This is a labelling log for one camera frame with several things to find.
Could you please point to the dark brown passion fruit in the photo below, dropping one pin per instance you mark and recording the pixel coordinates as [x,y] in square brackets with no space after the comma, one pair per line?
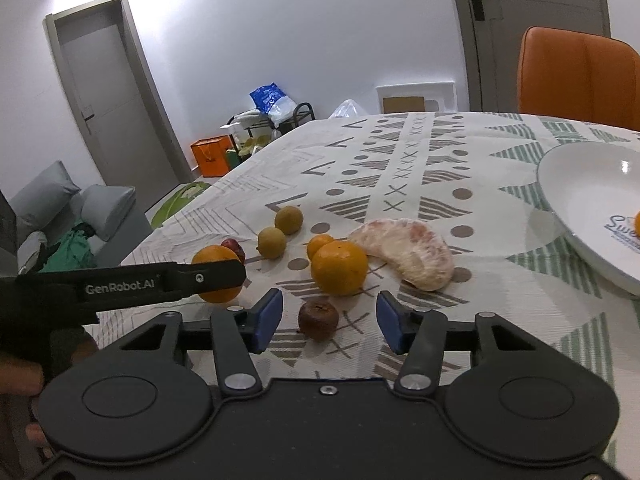
[318,320]

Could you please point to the green cloth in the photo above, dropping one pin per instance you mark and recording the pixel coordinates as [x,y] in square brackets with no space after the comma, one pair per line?
[72,252]

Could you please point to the black metal rack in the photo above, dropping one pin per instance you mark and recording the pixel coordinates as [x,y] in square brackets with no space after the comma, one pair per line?
[251,130]

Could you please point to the orange paper bag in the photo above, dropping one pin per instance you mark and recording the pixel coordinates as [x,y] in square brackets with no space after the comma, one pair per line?
[211,156]

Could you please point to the green floor mat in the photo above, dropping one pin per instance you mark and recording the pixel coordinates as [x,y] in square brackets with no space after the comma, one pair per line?
[174,203]

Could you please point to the white ceramic plate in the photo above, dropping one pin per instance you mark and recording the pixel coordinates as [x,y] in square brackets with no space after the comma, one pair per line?
[593,191]

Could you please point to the patterned white tablecloth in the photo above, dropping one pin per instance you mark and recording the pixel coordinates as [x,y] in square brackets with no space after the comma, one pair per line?
[472,178]

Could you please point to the clear plastic bag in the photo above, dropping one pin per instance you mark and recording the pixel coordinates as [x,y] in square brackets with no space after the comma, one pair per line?
[349,109]

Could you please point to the blue white plastic bag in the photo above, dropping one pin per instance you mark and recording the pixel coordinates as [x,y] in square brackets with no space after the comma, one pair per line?
[273,102]

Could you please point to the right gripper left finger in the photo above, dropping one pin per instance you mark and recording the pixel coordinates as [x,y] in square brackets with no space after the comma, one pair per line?
[138,399]

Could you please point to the large orange back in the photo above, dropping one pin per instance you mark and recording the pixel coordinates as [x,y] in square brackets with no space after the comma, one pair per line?
[339,268]

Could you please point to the small yellow kumquat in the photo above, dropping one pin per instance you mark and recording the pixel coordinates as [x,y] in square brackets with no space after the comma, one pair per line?
[637,225]

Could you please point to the green-yellow round fruit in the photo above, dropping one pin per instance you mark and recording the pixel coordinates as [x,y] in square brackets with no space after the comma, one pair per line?
[271,243]
[289,220]

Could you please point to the large orange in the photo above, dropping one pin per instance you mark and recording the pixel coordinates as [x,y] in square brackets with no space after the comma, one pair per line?
[225,289]
[339,268]

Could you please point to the small orange behind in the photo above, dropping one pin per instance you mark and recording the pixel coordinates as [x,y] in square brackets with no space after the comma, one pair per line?
[317,242]

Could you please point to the person's left hand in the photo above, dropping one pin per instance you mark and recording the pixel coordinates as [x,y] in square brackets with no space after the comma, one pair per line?
[22,380]

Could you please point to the peeled pomelo segment large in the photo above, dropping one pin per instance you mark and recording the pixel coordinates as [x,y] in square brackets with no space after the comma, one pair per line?
[411,247]

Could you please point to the green box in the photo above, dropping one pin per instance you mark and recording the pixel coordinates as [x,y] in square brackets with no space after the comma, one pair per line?
[233,158]

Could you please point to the grey sofa cushion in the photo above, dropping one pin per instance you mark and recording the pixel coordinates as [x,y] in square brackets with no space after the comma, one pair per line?
[105,207]

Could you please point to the large orange front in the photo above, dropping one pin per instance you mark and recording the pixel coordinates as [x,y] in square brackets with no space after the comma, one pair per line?
[225,289]

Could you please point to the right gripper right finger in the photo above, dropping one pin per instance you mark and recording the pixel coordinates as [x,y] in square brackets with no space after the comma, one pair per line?
[502,390]

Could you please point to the orange leather chair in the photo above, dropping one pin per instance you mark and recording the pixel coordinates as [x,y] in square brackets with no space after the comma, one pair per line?
[578,76]

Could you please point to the red plum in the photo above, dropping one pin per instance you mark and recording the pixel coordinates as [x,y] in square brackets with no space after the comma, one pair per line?
[234,245]

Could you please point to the white foam packaging board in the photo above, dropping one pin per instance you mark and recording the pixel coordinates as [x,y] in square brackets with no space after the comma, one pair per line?
[417,97]

